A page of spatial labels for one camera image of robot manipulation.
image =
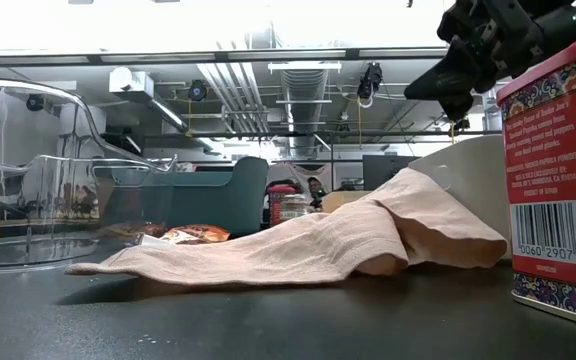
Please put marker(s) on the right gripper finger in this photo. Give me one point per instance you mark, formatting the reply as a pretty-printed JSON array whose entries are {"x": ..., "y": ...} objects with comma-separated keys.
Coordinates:
[
  {"x": 460, "y": 106},
  {"x": 448, "y": 77}
]

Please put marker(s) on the red-lidded paprika tin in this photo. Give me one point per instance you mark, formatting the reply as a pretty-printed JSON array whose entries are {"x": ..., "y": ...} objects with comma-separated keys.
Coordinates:
[
  {"x": 279, "y": 200},
  {"x": 553, "y": 175}
]

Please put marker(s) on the brown packet with white label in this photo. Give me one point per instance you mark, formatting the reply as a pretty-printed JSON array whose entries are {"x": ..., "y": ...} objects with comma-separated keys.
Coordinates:
[{"x": 198, "y": 234}]

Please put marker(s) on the white translucent plastic bin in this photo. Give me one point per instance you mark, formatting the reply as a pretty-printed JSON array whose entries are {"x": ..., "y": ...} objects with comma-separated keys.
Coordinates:
[{"x": 473, "y": 170}]

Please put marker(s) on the hanging black ceiling device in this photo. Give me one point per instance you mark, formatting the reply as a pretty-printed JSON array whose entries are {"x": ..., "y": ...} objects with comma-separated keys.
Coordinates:
[{"x": 370, "y": 80}]

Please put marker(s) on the black monitor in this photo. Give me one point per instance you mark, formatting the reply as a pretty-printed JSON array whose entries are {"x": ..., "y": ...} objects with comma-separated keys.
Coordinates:
[{"x": 383, "y": 172}]

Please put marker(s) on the person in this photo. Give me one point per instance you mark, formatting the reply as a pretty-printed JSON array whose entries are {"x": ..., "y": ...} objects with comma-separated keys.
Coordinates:
[{"x": 315, "y": 187}]

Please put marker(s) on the pink cloth towel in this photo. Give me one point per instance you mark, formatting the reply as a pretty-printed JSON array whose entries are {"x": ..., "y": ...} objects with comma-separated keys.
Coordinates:
[{"x": 293, "y": 245}]

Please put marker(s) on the teal plastic bin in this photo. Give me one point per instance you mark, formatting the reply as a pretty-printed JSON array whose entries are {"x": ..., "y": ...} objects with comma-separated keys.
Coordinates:
[{"x": 228, "y": 200}]

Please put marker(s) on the overhead rig beam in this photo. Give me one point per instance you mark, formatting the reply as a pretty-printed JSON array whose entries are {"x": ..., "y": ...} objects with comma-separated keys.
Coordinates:
[{"x": 168, "y": 56}]

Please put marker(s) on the clear plastic bin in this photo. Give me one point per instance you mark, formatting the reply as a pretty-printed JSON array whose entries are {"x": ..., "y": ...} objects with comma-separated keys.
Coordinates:
[{"x": 18, "y": 200}]

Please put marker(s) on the ribbed ceiling duct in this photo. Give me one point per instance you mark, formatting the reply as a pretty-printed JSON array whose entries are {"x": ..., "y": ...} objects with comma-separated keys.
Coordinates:
[{"x": 304, "y": 100}]

